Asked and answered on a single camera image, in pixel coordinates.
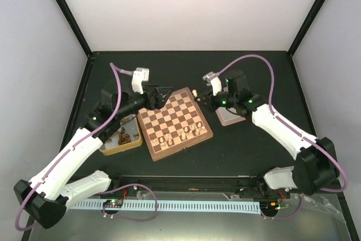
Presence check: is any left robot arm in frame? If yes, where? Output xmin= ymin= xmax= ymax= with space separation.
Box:
xmin=14 ymin=83 xmax=172 ymax=229

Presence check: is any right circuit board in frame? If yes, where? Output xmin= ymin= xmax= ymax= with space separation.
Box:
xmin=259 ymin=200 xmax=290 ymax=211

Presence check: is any white slotted cable duct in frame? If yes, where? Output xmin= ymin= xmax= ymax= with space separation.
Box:
xmin=72 ymin=199 xmax=261 ymax=214

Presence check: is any left circuit board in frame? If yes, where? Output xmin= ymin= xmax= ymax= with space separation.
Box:
xmin=103 ymin=199 xmax=124 ymax=208

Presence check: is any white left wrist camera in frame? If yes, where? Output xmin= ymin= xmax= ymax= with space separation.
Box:
xmin=131 ymin=68 xmax=149 ymax=94

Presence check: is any gold tin tray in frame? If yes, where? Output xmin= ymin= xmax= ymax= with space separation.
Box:
xmin=99 ymin=115 xmax=143 ymax=156

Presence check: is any dark chess pieces pile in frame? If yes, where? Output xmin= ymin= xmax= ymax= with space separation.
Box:
xmin=107 ymin=115 xmax=139 ymax=146

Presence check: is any silver pink tin tray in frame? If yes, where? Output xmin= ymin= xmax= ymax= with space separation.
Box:
xmin=215 ymin=107 xmax=245 ymax=126

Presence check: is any circuit board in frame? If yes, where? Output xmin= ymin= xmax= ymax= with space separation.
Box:
xmin=103 ymin=199 xmax=124 ymax=208
xmin=259 ymin=200 xmax=290 ymax=211

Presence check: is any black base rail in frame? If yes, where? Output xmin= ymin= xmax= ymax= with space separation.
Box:
xmin=109 ymin=176 xmax=289 ymax=199

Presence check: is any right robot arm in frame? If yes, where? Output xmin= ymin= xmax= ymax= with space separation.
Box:
xmin=195 ymin=71 xmax=340 ymax=198

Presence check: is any wooden chess board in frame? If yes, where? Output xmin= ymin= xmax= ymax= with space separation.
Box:
xmin=137 ymin=87 xmax=213 ymax=161

